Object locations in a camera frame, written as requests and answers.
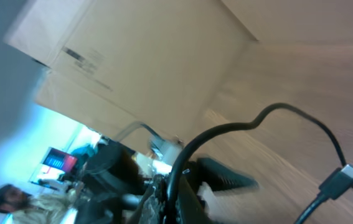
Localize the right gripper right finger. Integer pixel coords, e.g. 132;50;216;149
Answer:
176;177;213;224

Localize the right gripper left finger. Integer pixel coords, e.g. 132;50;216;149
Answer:
126;175;167;224

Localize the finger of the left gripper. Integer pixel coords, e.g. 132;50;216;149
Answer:
196;157;258;191

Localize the black USB cable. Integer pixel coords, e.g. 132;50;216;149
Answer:
166;102;353;224

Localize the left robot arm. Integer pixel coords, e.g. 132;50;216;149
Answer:
75;142;258;224

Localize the seated person in background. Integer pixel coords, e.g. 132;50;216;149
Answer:
0;184;72;224

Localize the background monitor screen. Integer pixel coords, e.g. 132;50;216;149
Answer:
41;147;78;172

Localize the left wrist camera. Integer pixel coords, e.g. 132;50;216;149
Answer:
149;137;184;166

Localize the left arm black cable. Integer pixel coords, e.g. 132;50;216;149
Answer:
113;121;164;144

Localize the cardboard box wall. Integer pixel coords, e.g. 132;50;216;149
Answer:
4;0;250;140

